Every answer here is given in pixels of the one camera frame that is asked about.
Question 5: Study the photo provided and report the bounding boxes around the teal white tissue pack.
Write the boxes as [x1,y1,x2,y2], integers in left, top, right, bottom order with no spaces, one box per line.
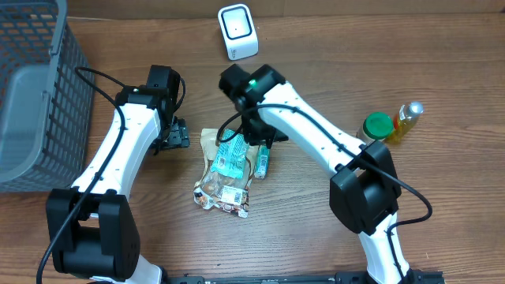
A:
[254,145,270,179]

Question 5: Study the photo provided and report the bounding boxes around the teal white snack packet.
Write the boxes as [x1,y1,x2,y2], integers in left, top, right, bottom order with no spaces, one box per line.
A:
[211,134,249,179]

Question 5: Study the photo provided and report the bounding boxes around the brown white snack packet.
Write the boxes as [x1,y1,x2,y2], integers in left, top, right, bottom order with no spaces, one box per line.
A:
[193,129,258,219]

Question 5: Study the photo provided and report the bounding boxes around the green lid white jar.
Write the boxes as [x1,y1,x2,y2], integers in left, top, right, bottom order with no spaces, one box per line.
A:
[356,112,394,144]

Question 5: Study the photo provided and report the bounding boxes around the yellow juice bottle silver cap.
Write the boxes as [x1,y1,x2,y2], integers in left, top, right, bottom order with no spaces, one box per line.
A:
[386,101,424,144]

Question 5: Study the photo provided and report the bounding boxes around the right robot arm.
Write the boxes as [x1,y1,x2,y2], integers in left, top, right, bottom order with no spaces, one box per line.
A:
[219,64,411,283]

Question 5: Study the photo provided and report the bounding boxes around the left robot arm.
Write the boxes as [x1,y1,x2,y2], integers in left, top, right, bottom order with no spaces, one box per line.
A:
[36,65,190,283]

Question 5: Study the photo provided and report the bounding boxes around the white barcode scanner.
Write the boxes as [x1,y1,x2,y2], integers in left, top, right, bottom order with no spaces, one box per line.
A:
[218,4,259,61]

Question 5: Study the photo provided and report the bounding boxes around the grey plastic mesh basket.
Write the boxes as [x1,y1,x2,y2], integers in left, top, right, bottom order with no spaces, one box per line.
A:
[1,0,95,192]

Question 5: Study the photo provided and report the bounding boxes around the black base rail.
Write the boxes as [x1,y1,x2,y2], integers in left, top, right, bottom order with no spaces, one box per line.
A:
[94,270,447,284]

